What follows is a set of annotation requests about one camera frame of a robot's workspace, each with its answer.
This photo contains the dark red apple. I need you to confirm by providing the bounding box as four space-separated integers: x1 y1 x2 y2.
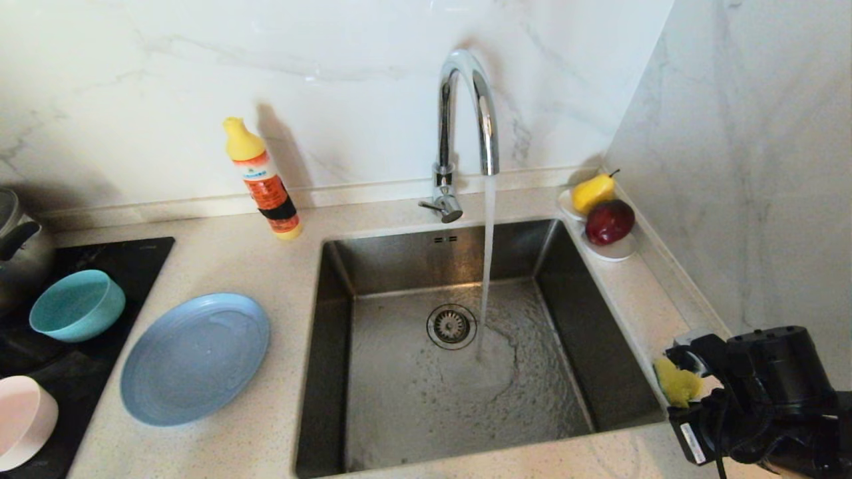
585 199 636 246

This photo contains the yellow pear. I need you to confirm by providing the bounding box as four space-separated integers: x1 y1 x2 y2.
572 169 621 216

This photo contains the black induction cooktop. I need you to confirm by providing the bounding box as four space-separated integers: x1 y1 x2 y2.
0 238 176 479

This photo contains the metal sink drain strainer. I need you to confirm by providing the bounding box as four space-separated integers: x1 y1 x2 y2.
426 303 478 351

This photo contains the blue round plate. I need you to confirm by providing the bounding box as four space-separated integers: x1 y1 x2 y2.
120 293 272 427

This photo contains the chrome gooseneck faucet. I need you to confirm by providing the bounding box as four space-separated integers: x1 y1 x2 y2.
418 48 501 224

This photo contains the steel cooking pot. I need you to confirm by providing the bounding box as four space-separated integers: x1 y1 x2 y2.
0 188 55 317

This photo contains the small white fruit dish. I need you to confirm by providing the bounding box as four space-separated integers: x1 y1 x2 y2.
558 188 638 262

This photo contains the yellow green sponge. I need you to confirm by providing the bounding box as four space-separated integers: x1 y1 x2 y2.
652 357 705 408

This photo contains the orange dish soap bottle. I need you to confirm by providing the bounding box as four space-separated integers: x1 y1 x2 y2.
223 118 304 241

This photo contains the stainless steel sink basin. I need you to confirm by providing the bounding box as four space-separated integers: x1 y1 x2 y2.
293 218 670 479

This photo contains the teal plastic bowl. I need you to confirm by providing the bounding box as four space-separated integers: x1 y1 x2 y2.
29 269 126 343

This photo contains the pink plastic bowl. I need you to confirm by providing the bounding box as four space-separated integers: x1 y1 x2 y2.
0 376 59 472

